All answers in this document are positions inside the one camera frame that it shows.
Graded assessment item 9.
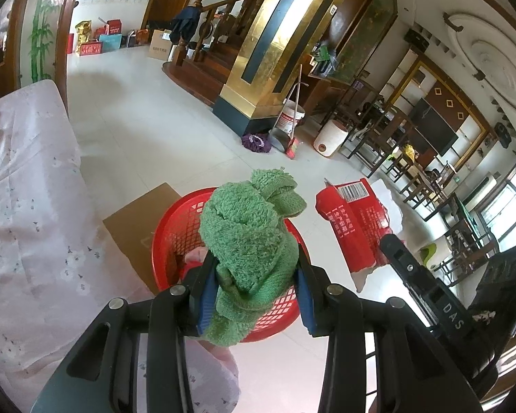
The clear plastic bag red print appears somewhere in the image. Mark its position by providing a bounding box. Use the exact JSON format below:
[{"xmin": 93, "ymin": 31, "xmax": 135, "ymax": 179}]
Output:
[{"xmin": 350, "ymin": 178, "xmax": 402, "ymax": 293}]

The dark red snack wrapper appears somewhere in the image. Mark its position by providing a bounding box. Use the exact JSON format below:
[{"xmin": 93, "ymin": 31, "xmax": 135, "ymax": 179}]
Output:
[{"xmin": 315, "ymin": 180, "xmax": 375, "ymax": 272}]

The red plastic mesh basket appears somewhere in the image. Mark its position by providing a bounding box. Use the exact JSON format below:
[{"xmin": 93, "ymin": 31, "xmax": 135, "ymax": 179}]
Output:
[{"xmin": 151, "ymin": 188, "xmax": 300, "ymax": 343}]

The green fluffy towel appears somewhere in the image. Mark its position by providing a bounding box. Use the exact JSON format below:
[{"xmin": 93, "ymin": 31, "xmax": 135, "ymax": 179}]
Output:
[{"xmin": 199, "ymin": 169, "xmax": 307, "ymax": 347}]

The brown cardboard box under basket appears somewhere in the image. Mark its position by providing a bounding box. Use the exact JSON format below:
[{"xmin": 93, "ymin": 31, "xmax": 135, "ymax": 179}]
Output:
[{"xmin": 103, "ymin": 183, "xmax": 181, "ymax": 294}]

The black television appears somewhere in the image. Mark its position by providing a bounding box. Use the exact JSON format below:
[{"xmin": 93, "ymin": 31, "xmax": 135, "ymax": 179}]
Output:
[{"xmin": 409, "ymin": 99, "xmax": 458, "ymax": 156}]

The dark wooden chair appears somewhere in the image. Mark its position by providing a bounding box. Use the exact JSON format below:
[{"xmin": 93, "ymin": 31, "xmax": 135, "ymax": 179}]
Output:
[{"xmin": 347, "ymin": 94, "xmax": 410, "ymax": 179}]

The white cylindrical stool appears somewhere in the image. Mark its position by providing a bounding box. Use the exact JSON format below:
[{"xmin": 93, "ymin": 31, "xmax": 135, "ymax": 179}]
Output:
[{"xmin": 313, "ymin": 119, "xmax": 348, "ymax": 158}]

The grey dustpan and broom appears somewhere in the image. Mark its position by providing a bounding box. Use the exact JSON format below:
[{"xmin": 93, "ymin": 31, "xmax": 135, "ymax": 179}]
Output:
[{"xmin": 268, "ymin": 65, "xmax": 308, "ymax": 159}]

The white plastic bucket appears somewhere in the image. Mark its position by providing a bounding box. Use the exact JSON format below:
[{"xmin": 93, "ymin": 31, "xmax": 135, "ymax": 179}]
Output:
[{"xmin": 276, "ymin": 100, "xmax": 305, "ymax": 135}]

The cardboard box by stairs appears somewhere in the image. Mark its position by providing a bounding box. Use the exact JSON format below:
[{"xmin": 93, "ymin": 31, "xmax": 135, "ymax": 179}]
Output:
[{"xmin": 148, "ymin": 29, "xmax": 172, "ymax": 62}]

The red gift boxes pile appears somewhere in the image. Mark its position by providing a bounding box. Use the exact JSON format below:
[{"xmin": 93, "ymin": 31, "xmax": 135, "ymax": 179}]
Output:
[{"xmin": 67, "ymin": 19, "xmax": 123, "ymax": 57}]

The dark jacket on railing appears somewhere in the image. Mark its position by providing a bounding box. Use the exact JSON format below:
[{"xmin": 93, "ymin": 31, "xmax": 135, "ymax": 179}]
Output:
[{"xmin": 169, "ymin": 6, "xmax": 201, "ymax": 45}]

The gold and black pillar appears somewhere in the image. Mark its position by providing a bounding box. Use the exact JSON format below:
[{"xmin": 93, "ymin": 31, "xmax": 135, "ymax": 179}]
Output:
[{"xmin": 211, "ymin": 0, "xmax": 393, "ymax": 138}]

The wooden staircase railing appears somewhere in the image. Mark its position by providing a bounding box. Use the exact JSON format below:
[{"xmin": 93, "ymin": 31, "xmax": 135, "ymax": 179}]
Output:
[{"xmin": 165, "ymin": 0, "xmax": 265, "ymax": 67}]

